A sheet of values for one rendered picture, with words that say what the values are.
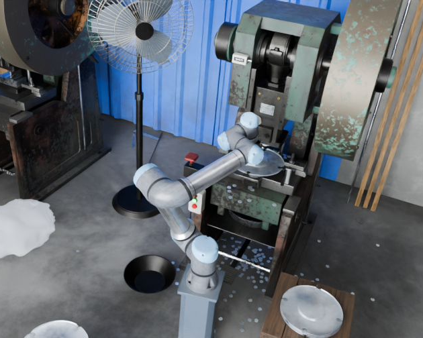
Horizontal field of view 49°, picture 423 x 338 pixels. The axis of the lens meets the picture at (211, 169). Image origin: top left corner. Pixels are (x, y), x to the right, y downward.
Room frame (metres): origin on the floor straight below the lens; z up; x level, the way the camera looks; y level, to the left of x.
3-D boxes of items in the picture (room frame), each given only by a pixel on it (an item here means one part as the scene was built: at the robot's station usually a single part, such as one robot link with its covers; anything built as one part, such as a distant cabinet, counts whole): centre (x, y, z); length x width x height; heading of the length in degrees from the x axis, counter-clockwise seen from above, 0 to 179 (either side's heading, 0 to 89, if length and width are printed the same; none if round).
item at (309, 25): (2.32, -0.33, 0.83); 0.79 x 0.43 x 1.34; 160
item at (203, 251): (1.51, 0.00, 0.62); 0.13 x 0.12 x 0.14; 38
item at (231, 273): (2.06, -0.23, 0.14); 0.59 x 0.10 x 0.05; 160
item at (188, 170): (2.08, 0.09, 0.62); 0.10 x 0.06 x 0.20; 70
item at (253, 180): (2.02, -0.22, 0.72); 0.25 x 0.14 x 0.14; 160
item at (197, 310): (1.50, -0.01, 0.23); 0.19 x 0.19 x 0.45; 80
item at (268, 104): (2.15, -0.26, 1.04); 0.17 x 0.15 x 0.30; 160
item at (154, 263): (1.88, 0.29, 0.04); 0.30 x 0.30 x 0.07
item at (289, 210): (2.22, -0.58, 0.45); 0.92 x 0.12 x 0.90; 160
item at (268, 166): (2.07, -0.23, 0.78); 0.29 x 0.29 x 0.01
